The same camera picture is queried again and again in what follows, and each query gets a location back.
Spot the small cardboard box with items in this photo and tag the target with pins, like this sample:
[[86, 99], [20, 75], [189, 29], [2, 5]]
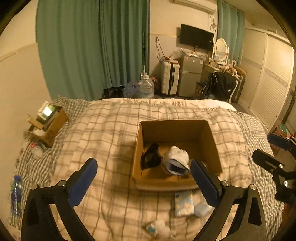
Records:
[[47, 123]]

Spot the plaid bed blanket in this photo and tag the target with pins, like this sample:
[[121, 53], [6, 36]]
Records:
[[106, 130]]

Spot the grey mini fridge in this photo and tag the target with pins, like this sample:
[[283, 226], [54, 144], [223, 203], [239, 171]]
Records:
[[190, 74]]

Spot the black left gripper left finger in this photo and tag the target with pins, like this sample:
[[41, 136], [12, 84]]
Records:
[[38, 222]]

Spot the white louvered wardrobe doors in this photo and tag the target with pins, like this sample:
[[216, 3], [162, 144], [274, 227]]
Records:
[[268, 60]]

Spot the large clear water jug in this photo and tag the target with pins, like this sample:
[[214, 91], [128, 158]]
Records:
[[145, 86]]

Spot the brown packing tape roll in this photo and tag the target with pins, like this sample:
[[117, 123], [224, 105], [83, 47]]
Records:
[[151, 158]]

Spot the white air conditioner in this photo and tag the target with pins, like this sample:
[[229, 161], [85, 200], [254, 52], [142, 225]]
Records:
[[203, 5]]

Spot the white earbuds case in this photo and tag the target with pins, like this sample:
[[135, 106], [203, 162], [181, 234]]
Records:
[[202, 209]]

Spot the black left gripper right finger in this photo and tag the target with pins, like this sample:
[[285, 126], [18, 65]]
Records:
[[249, 220]]

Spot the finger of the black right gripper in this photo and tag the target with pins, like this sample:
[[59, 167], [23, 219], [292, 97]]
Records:
[[282, 174], [287, 144]]

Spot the green curtain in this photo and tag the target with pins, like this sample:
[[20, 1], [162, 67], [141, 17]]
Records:
[[231, 28], [86, 47]]

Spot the black jacket on chair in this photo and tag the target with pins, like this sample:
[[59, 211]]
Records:
[[219, 86]]

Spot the white sock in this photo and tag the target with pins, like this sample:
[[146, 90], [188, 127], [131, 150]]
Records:
[[175, 161]]

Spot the clear plastic bottle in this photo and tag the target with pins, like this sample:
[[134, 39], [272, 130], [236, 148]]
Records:
[[36, 150]]

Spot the green curtain at right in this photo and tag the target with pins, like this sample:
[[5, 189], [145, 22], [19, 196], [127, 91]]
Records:
[[231, 28]]

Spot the white oval vanity mirror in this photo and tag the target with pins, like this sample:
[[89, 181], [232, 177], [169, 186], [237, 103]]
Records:
[[220, 50]]

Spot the white suitcase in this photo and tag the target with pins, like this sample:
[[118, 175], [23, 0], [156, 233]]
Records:
[[170, 77]]

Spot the crumpled white tissue packet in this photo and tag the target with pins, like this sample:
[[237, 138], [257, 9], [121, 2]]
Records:
[[159, 229]]

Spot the large open cardboard box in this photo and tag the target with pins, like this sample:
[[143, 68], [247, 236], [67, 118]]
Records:
[[164, 150]]

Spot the black wall television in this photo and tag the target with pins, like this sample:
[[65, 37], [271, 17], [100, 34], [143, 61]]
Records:
[[196, 37]]

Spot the black bag on floor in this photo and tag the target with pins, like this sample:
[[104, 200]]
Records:
[[113, 92]]

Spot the blue water bottle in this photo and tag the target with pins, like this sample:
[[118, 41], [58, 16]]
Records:
[[16, 196]]

